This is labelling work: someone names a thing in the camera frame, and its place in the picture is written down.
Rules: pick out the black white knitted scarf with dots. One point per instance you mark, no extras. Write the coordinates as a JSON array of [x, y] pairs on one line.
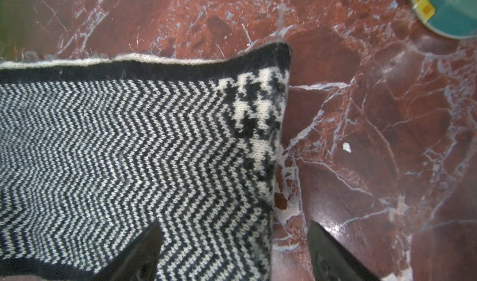
[[94, 151]]

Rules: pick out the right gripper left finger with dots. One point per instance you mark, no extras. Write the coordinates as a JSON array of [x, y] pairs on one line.
[[138, 261]]

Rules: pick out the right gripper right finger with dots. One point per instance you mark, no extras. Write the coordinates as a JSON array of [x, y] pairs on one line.
[[331, 261]]

